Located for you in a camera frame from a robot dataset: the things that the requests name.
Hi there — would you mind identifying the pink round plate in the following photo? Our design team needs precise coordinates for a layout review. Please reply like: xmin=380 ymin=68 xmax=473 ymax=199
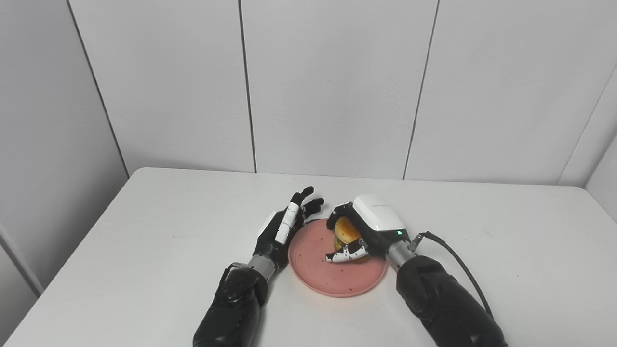
xmin=288 ymin=218 xmax=388 ymax=298

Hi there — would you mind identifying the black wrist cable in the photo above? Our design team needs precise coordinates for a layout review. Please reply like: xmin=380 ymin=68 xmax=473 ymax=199
xmin=409 ymin=231 xmax=495 ymax=320

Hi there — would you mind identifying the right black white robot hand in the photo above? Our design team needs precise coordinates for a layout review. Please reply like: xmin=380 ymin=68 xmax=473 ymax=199
xmin=325 ymin=194 xmax=411 ymax=264

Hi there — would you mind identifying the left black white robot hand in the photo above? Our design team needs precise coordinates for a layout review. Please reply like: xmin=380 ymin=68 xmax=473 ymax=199
xmin=252 ymin=186 xmax=325 ymax=270

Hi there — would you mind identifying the toy hamburger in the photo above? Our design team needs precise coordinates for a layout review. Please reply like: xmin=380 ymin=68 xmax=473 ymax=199
xmin=333 ymin=216 xmax=372 ymax=264

